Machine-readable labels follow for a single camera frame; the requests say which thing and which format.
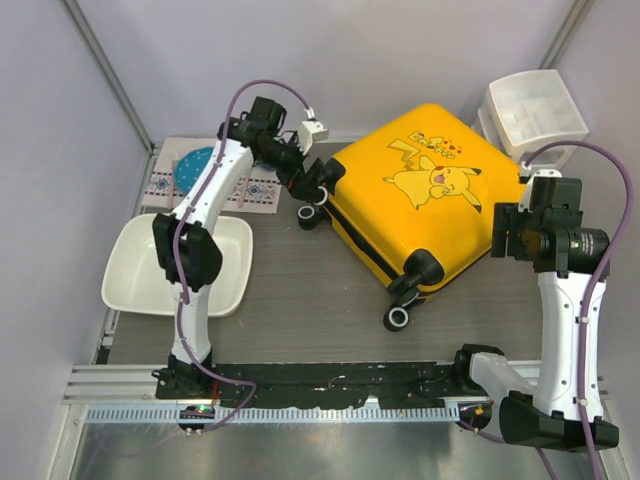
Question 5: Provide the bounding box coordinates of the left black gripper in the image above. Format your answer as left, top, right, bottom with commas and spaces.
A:
258, 132, 323, 203

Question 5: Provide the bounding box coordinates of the yellow Pikachu hard suitcase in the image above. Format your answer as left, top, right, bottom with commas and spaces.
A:
297, 104, 524, 332

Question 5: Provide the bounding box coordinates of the white square tray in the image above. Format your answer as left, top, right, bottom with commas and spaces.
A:
101, 214, 254, 318

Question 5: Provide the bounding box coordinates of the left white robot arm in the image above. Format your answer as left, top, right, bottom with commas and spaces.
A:
152, 97, 328, 399

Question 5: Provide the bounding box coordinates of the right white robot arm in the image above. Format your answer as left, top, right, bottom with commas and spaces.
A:
451, 169, 619, 452

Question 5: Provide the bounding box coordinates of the patterned white placemat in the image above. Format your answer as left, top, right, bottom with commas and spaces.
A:
142, 137, 281, 214

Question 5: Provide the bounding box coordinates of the white plastic drawer organizer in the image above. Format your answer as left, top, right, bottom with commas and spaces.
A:
472, 69, 589, 163

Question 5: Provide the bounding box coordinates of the blue polka dot plate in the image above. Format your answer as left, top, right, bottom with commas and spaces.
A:
173, 146, 214, 194

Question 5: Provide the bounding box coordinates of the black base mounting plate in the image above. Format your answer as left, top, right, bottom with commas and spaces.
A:
152, 362, 486, 410

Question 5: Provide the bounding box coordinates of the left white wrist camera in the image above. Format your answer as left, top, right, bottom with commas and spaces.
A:
296, 107, 329, 154

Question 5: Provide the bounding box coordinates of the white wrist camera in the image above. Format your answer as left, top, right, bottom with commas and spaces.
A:
517, 162, 562, 213
296, 107, 329, 154

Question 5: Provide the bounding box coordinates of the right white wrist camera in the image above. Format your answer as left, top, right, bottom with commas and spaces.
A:
517, 162, 562, 213

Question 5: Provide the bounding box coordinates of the pink handled knife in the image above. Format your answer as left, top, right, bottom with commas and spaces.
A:
238, 174, 250, 209

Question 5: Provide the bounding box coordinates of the white slotted cable duct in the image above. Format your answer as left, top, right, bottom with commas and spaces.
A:
85, 402, 459, 425

